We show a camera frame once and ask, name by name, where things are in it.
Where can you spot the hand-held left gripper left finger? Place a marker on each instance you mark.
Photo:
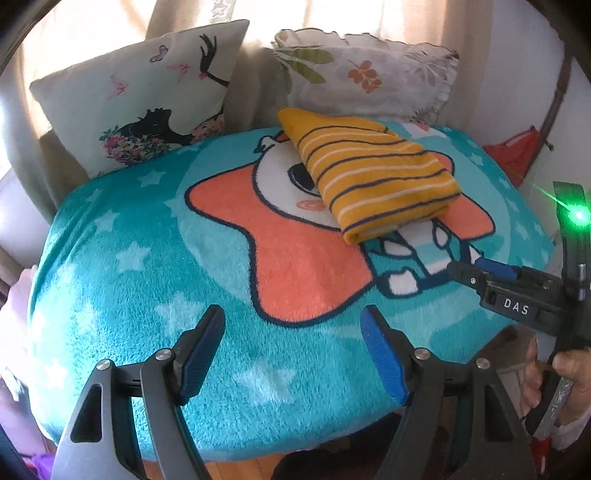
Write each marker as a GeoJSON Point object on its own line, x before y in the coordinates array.
{"type": "Point", "coordinates": [203, 353]}

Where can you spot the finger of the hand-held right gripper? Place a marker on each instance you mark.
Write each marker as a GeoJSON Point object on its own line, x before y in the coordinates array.
{"type": "Point", "coordinates": [496, 268]}
{"type": "Point", "coordinates": [466, 274]}

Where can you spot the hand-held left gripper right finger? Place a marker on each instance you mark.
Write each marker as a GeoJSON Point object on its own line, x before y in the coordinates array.
{"type": "Point", "coordinates": [383, 353]}

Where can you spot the yellow striped shirt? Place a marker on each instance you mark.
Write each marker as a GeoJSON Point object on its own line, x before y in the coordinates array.
{"type": "Point", "coordinates": [369, 170]}

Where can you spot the person's right hand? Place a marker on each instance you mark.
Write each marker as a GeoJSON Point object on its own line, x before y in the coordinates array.
{"type": "Point", "coordinates": [575, 369]}

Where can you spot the teal printed blanket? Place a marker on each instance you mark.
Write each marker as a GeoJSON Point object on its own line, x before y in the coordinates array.
{"type": "Point", "coordinates": [184, 286]}

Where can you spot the red bag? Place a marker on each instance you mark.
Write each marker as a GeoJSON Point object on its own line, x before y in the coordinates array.
{"type": "Point", "coordinates": [517, 154]}

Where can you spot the pink cloth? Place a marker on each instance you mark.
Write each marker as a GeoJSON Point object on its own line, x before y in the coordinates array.
{"type": "Point", "coordinates": [16, 332]}

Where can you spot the purple cloth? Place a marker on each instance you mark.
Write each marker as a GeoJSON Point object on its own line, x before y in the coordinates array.
{"type": "Point", "coordinates": [41, 466]}

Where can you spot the white floral leaf pillow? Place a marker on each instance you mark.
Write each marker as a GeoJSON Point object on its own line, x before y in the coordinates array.
{"type": "Point", "coordinates": [369, 69]}

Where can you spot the white butterfly print pillow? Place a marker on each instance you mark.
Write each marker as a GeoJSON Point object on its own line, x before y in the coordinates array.
{"type": "Point", "coordinates": [138, 92]}

